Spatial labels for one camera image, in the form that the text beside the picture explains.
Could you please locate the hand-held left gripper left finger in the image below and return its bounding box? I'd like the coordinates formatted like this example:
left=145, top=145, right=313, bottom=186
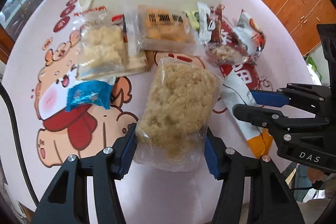
left=33, top=123, right=138, bottom=224

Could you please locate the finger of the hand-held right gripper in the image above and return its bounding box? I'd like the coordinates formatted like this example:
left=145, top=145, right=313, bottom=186
left=233, top=103, right=329, bottom=133
left=249, top=82, right=329, bottom=116

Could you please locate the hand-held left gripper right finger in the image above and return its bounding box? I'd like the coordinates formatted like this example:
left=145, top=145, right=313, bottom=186
left=203, top=127, right=305, bottom=224

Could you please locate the white orange stick packet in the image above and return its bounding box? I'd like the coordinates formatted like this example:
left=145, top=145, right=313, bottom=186
left=223, top=74, right=275, bottom=158

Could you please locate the red clear snack packet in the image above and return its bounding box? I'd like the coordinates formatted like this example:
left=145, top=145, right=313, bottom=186
left=206, top=27, right=254, bottom=67

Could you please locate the large clear rice cake packet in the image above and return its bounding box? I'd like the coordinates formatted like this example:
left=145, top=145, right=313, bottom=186
left=133, top=57, right=223, bottom=172

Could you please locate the white orange red snack packet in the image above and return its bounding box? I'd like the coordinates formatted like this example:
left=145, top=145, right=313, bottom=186
left=233, top=9, right=267, bottom=63

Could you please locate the small clear rice cake packet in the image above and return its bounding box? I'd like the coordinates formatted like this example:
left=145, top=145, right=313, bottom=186
left=75, top=5, right=130, bottom=81

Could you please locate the beige snack packet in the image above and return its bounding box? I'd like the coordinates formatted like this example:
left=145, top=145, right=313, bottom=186
left=138, top=4, right=196, bottom=51

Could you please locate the blue wrapper snack packet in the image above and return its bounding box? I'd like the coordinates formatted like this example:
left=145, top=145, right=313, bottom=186
left=67, top=81, right=114, bottom=112

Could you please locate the brown and white snack packet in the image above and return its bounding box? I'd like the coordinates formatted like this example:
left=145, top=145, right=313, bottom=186
left=197, top=2, right=229, bottom=45

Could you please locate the wooden cabinet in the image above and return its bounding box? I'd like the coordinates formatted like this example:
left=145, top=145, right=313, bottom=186
left=249, top=0, right=336, bottom=57

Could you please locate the green snack packet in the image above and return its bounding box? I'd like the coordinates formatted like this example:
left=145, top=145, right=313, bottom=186
left=185, top=10, right=201, bottom=29

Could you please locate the glass display cabinet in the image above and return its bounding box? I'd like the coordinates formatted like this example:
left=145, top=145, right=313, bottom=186
left=0, top=0, right=51, bottom=62

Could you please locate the black cable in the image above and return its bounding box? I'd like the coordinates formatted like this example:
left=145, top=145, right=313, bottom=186
left=0, top=82, right=40, bottom=206

